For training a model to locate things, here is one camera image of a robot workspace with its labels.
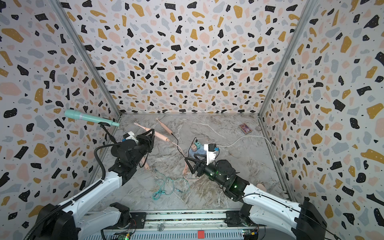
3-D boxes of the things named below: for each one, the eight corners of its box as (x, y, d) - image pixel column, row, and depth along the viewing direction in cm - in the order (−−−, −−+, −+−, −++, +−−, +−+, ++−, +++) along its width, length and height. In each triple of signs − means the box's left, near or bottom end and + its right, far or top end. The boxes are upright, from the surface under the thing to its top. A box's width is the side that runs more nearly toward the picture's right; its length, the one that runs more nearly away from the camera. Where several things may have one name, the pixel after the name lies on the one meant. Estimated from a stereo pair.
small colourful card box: (245, 134, 113) (246, 132, 111) (238, 127, 117) (238, 125, 116) (250, 132, 115) (251, 130, 113) (243, 124, 119) (244, 122, 117)
